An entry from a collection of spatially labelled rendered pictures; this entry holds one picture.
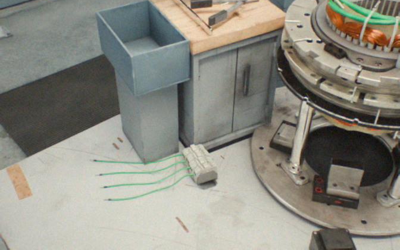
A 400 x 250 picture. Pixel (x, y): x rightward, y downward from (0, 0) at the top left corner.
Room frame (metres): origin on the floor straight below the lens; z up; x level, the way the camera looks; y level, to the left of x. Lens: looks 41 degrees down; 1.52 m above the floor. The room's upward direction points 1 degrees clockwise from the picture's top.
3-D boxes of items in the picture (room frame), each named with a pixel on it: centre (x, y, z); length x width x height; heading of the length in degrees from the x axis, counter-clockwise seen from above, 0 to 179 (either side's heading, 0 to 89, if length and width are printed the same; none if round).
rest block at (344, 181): (0.61, -0.26, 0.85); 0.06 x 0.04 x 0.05; 77
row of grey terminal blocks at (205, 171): (0.69, 0.00, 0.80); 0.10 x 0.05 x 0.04; 24
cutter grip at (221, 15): (0.76, -0.03, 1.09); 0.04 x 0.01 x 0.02; 134
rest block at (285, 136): (0.75, -0.18, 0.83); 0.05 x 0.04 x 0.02; 153
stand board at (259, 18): (0.85, -0.03, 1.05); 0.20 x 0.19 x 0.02; 119
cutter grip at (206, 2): (0.81, 0.00, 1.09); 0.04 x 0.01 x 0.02; 104
